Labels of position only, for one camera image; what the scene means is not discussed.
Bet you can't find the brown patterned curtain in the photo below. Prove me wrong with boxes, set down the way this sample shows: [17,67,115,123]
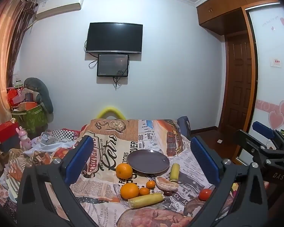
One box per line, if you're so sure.
[7,0,37,88]

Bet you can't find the pink bunny toy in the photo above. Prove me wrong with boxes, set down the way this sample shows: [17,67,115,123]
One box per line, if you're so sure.
[16,126,31,150]

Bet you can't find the black television cable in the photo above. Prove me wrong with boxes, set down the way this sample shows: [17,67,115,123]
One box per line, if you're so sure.
[89,53,98,69]

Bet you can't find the green patterned bag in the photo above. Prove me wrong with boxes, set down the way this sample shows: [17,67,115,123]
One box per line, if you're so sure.
[11,104,49,135]

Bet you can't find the long yellow corn piece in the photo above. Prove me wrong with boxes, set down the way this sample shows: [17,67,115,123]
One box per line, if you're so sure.
[128,192,165,209]

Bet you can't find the black white checkered cloth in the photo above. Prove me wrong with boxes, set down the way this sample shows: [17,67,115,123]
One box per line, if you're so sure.
[51,129,77,143]

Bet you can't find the red tomato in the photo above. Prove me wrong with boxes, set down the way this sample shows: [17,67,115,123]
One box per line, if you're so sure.
[198,188,213,201]

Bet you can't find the red box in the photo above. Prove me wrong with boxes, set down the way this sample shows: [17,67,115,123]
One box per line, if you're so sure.
[0,120,20,143]

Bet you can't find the red gift bag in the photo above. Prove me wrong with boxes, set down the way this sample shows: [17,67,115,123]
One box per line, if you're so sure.
[7,88,23,106]

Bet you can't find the brown wooden door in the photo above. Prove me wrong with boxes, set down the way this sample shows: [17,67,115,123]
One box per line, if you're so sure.
[219,34,257,133]

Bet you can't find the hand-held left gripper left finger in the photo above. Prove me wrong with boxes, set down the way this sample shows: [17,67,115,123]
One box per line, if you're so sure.
[16,135,98,227]

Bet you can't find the yellow foam tube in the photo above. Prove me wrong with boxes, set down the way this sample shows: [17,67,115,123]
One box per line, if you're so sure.
[96,107,127,120]

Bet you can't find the light blue cloth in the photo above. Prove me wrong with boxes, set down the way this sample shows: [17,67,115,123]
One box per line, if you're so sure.
[30,132,74,152]

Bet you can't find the small black wall monitor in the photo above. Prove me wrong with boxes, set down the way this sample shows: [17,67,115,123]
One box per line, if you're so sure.
[97,54,129,77]

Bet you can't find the peeled pomelo segment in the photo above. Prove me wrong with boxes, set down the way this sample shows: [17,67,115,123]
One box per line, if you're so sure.
[155,176,179,192]

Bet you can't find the short yellow corn piece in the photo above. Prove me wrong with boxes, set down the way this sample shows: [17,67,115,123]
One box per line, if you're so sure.
[169,163,180,182]

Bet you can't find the grey plush shark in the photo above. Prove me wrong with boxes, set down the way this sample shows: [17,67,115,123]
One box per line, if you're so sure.
[22,77,54,114]

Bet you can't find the black wall television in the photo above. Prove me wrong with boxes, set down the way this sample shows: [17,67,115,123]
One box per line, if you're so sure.
[86,22,143,54]

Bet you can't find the black monitor cable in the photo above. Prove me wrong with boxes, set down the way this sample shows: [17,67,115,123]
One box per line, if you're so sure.
[112,76,124,90]

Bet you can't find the red and white sticker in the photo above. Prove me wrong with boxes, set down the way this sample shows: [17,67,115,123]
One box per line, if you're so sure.
[270,57,282,68]

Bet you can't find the white heart pattern wardrobe door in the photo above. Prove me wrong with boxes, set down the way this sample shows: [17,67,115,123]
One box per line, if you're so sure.
[237,2,284,166]

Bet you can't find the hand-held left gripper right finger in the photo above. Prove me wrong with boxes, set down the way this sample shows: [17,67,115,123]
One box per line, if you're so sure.
[186,135,269,227]

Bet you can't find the printed newspaper pattern tablecloth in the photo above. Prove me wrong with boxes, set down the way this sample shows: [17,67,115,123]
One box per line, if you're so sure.
[0,118,237,227]

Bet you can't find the dark grey plate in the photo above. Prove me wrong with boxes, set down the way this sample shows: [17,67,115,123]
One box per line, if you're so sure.
[126,149,170,174]

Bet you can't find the sheer orange curtain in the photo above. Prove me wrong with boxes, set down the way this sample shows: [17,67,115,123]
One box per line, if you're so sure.
[0,0,22,147]

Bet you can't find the white air conditioner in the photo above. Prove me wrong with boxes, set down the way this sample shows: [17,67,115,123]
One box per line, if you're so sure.
[35,0,85,20]

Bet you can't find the orange box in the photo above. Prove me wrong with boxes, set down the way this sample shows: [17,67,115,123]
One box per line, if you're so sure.
[18,102,38,111]

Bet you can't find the large orange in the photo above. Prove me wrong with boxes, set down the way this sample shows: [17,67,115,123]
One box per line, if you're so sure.
[115,163,133,179]
[120,183,140,200]

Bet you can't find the wooden overhead cabinet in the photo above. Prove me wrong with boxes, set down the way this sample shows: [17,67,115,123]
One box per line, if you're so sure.
[196,0,278,31]

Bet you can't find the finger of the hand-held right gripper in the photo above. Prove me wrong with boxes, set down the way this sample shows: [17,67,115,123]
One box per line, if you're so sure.
[252,121,284,152]
[233,129,273,168]

